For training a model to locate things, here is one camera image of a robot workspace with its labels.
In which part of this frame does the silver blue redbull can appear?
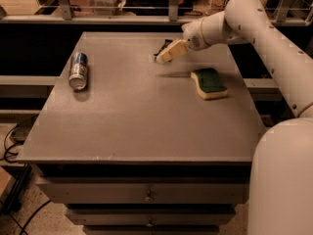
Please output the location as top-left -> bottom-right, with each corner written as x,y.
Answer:
68,52 -> 88,91

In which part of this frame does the black stand left floor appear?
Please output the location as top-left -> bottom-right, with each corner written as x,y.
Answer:
1,165 -> 31,214

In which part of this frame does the metal railing frame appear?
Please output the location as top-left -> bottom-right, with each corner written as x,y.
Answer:
0,0 -> 313,25

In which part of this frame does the drawer metal knob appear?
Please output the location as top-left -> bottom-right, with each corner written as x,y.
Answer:
144,191 -> 155,203
146,219 -> 155,228

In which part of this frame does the green yellow sponge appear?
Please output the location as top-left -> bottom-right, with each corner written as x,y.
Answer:
191,68 -> 228,100

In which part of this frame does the black rxbar chocolate wrapper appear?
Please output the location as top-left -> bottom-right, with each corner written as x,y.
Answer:
154,39 -> 173,58

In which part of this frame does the black bag behind glass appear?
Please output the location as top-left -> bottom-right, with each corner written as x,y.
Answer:
123,0 -> 196,16

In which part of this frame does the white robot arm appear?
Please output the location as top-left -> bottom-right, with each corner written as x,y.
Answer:
156,0 -> 313,235

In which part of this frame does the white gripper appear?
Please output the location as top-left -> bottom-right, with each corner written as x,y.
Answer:
156,20 -> 205,64

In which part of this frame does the black cables left floor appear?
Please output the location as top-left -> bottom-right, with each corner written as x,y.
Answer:
2,115 -> 39,164

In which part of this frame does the top drawer metal knob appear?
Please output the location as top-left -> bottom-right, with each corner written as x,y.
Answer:
144,191 -> 155,203

